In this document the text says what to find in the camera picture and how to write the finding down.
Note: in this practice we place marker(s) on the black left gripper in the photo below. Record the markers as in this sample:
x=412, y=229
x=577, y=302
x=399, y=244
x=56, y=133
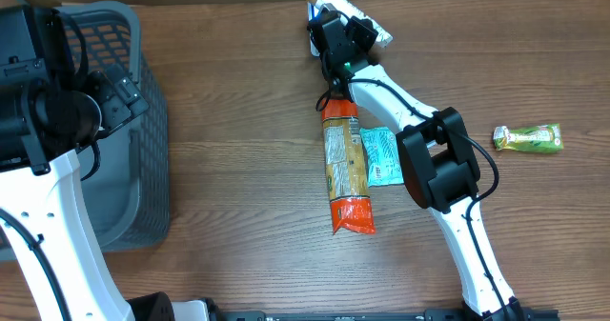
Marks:
x=119, y=100

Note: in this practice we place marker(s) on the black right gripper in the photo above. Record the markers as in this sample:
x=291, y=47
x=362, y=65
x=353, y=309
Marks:
x=331, y=80

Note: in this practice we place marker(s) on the white tube with gold cap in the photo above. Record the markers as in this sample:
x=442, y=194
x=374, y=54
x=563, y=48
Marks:
x=315, y=7

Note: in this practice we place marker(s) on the teal tissue packet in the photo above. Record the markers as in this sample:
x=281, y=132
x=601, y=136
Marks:
x=382, y=157

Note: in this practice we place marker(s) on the orange noodle package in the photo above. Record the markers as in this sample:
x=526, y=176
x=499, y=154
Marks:
x=345, y=169

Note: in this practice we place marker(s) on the green snack packet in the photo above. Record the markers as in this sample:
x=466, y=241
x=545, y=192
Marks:
x=537, y=139

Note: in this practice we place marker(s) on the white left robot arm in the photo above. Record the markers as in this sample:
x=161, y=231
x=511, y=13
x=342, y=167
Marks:
x=54, y=242

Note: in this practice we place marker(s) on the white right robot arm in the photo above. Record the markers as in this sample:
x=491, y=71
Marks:
x=437, y=157

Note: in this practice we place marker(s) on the white barcode scanner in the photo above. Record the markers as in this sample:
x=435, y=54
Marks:
x=312, y=13

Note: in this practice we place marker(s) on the grey plastic shopping basket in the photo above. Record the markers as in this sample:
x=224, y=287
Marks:
x=125, y=176

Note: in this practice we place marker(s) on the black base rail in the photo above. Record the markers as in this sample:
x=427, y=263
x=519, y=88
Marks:
x=216, y=314

